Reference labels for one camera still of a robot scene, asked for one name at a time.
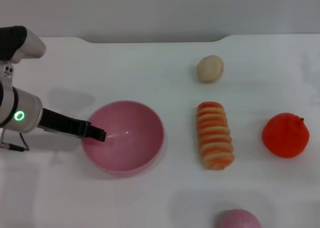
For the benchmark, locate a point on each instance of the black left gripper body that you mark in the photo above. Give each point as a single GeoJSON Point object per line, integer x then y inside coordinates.
{"type": "Point", "coordinates": [62, 122]}

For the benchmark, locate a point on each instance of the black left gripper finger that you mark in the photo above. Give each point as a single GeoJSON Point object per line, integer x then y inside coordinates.
{"type": "Point", "coordinates": [98, 134]}

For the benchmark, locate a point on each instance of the pink plastic bowl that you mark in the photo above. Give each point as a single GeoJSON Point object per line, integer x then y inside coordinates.
{"type": "Point", "coordinates": [130, 142]}

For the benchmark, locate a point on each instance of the orange striped bread roll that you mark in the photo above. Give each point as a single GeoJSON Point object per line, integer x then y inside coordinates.
{"type": "Point", "coordinates": [215, 135]}

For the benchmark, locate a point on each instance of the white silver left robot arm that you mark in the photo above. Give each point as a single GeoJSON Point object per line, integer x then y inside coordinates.
{"type": "Point", "coordinates": [22, 112]}

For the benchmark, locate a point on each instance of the beige round bread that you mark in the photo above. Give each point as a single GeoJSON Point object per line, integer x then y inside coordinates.
{"type": "Point", "coordinates": [210, 69]}

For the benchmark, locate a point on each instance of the pink round bread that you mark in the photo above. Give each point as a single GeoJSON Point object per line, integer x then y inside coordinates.
{"type": "Point", "coordinates": [238, 220]}

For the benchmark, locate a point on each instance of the orange red pear-shaped bread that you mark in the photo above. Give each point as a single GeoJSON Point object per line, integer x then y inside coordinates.
{"type": "Point", "coordinates": [285, 136]}

